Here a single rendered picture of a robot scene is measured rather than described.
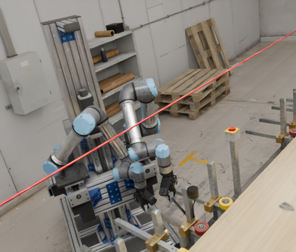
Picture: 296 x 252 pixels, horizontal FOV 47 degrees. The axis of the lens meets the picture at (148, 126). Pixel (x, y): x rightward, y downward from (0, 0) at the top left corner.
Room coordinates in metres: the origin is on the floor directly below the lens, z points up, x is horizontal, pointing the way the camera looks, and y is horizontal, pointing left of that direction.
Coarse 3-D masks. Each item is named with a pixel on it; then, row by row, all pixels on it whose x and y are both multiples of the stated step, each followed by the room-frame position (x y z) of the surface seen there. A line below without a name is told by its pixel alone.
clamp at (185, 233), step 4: (196, 220) 1.54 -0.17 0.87; (184, 224) 1.52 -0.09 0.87; (188, 224) 1.51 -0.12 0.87; (192, 224) 1.51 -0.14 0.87; (180, 228) 1.50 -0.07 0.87; (188, 228) 1.49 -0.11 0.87; (180, 232) 1.49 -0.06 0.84; (184, 232) 1.47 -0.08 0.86; (188, 232) 1.48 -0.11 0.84; (184, 236) 1.47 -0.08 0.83
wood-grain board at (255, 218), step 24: (288, 144) 2.10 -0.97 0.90; (288, 168) 1.81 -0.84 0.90; (264, 192) 1.62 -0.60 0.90; (288, 192) 1.58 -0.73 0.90; (240, 216) 1.46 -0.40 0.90; (264, 216) 1.42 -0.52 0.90; (288, 216) 1.39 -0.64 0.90; (216, 240) 1.32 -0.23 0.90; (240, 240) 1.29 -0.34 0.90; (264, 240) 1.26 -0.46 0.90; (288, 240) 1.23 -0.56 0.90
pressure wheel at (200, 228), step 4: (196, 224) 1.46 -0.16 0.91; (200, 224) 1.46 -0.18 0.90; (204, 224) 1.45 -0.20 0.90; (196, 228) 1.43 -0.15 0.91; (200, 228) 1.43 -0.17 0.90; (204, 228) 1.42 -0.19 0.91; (208, 228) 1.42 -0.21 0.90; (196, 232) 1.42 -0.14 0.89; (200, 232) 1.40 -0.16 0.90; (204, 232) 1.40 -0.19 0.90
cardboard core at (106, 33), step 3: (105, 30) 4.60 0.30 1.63; (108, 30) 4.55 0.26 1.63; (111, 30) 4.53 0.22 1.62; (96, 33) 4.67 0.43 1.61; (99, 33) 4.63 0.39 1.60; (102, 33) 4.59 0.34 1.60; (105, 33) 4.56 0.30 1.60; (108, 33) 4.52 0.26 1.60; (111, 33) 4.58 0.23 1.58; (96, 36) 4.69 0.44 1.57; (99, 36) 4.66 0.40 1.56; (102, 36) 4.62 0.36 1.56; (105, 36) 4.59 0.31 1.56
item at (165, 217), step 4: (148, 208) 1.74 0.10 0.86; (152, 208) 1.74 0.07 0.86; (148, 212) 1.73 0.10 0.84; (160, 212) 1.68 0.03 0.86; (164, 216) 1.64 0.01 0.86; (168, 216) 1.63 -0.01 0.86; (164, 220) 1.63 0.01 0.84; (168, 220) 1.60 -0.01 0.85; (172, 220) 1.59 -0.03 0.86; (176, 220) 1.58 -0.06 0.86; (172, 224) 1.58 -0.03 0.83; (176, 224) 1.56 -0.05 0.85; (180, 224) 1.54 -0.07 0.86; (192, 228) 1.49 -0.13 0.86; (192, 232) 1.47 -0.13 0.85; (200, 236) 1.43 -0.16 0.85
